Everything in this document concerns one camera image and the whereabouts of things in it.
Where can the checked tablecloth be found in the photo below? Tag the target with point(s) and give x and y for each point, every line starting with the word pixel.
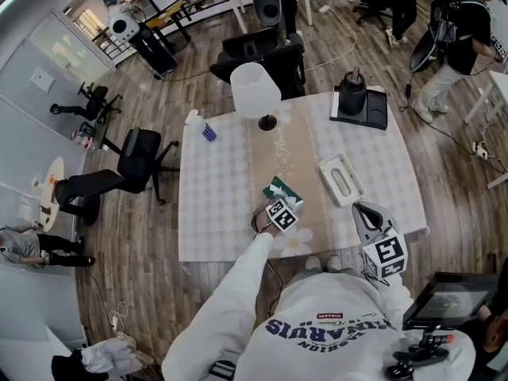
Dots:
pixel 222 181

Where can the white tissue holder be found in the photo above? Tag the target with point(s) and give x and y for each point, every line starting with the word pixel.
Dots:
pixel 331 165

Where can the black monitor on mount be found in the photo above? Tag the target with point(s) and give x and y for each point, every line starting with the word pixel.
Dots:
pixel 448 300

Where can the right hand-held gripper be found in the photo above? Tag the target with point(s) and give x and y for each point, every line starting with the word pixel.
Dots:
pixel 384 254

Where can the white plastic bags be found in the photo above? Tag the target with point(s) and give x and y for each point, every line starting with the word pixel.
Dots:
pixel 115 353

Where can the green pack of tissues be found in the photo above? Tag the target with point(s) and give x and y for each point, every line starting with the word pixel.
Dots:
pixel 278 189

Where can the person's left forearm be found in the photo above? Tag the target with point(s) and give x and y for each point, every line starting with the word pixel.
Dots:
pixel 238 276

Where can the person's left shoe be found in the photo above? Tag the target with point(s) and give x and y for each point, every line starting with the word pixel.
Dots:
pixel 313 262

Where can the white power strip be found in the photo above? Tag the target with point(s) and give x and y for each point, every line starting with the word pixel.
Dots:
pixel 480 149

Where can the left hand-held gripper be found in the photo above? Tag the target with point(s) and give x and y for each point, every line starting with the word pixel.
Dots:
pixel 282 215

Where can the white table lamp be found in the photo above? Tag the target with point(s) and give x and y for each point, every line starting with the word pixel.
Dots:
pixel 254 89

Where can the small round white table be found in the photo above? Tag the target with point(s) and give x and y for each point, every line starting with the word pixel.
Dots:
pixel 51 197

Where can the black tray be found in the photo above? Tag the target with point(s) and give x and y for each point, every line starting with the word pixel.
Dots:
pixel 377 111

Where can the person's white sweatshirt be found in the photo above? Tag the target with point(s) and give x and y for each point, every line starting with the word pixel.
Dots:
pixel 337 312

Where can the blue striped packet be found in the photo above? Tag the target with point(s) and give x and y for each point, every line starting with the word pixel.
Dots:
pixel 209 133

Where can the person's right forearm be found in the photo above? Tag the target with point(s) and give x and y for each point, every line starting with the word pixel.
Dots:
pixel 397 292

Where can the yellow desk with black legs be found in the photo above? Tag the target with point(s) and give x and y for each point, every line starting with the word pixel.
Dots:
pixel 166 18

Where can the water bottles with red labels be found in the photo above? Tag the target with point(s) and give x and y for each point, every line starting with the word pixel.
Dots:
pixel 84 139

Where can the person's shoe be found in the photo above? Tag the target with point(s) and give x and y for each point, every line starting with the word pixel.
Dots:
pixel 334 262
pixel 313 262

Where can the person's right shoe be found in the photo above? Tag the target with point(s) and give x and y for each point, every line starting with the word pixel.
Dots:
pixel 334 262

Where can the person's left hand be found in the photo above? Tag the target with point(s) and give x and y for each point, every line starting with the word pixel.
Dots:
pixel 262 221

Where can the white plastic bottle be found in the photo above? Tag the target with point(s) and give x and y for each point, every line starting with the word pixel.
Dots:
pixel 193 118

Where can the black jug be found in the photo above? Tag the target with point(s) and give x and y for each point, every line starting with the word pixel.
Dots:
pixel 352 93

